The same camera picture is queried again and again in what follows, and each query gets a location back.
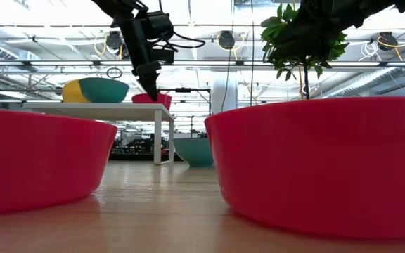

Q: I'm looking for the white room column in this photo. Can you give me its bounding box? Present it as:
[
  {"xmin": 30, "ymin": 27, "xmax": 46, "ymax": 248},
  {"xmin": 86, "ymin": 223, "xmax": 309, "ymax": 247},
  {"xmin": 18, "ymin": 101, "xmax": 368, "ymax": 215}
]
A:
[{"xmin": 212, "ymin": 75, "xmax": 239, "ymax": 115}]

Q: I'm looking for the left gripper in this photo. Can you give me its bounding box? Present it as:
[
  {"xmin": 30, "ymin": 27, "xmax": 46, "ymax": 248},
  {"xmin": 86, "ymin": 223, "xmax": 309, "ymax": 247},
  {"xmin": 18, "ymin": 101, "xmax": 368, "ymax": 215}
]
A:
[{"xmin": 120, "ymin": 16, "xmax": 176, "ymax": 102}]

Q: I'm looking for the green leafy plant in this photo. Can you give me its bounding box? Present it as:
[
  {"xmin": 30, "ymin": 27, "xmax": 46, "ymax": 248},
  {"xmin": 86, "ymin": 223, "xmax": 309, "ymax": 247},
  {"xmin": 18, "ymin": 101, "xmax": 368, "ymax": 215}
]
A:
[{"xmin": 260, "ymin": 3, "xmax": 350, "ymax": 101}]

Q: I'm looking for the red plastic mini bowl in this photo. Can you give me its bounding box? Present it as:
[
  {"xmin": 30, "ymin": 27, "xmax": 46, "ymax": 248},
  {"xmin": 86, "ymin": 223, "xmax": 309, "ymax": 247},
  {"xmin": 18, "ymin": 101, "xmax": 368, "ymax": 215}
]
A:
[
  {"xmin": 204, "ymin": 96, "xmax": 405, "ymax": 240},
  {"xmin": 131, "ymin": 92, "xmax": 173, "ymax": 111},
  {"xmin": 0, "ymin": 108, "xmax": 118, "ymax": 217}
]

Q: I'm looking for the black ceiling cable reel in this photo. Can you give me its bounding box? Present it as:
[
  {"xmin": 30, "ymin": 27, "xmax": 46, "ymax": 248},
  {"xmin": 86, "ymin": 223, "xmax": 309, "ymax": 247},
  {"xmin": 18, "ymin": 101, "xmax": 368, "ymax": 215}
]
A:
[
  {"xmin": 378, "ymin": 31, "xmax": 399, "ymax": 51},
  {"xmin": 105, "ymin": 30, "xmax": 124, "ymax": 51},
  {"xmin": 217, "ymin": 30, "xmax": 236, "ymax": 51}
]

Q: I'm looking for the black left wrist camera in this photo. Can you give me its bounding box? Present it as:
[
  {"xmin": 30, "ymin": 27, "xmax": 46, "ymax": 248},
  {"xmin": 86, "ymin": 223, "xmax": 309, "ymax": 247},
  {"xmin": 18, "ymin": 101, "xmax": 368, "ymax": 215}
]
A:
[{"xmin": 146, "ymin": 10, "xmax": 175, "ymax": 41}]

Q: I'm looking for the yellow plastic mini bowl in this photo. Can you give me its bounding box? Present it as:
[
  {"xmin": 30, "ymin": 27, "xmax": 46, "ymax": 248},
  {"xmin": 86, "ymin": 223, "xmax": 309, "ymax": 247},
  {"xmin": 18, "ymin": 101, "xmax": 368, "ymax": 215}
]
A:
[{"xmin": 61, "ymin": 79, "xmax": 91, "ymax": 104}]

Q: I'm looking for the white perforated metal rack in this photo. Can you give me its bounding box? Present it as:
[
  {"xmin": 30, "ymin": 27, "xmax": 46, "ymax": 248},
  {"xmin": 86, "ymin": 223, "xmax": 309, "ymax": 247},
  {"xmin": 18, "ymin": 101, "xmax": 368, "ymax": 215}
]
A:
[{"xmin": 22, "ymin": 101, "xmax": 176, "ymax": 166}]

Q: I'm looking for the blue patterned ceramic mini bowl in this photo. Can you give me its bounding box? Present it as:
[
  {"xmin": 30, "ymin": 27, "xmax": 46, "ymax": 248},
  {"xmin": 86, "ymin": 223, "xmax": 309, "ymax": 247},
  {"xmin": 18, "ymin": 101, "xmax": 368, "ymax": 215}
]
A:
[
  {"xmin": 79, "ymin": 77, "xmax": 131, "ymax": 104},
  {"xmin": 172, "ymin": 136, "xmax": 214, "ymax": 169}
]

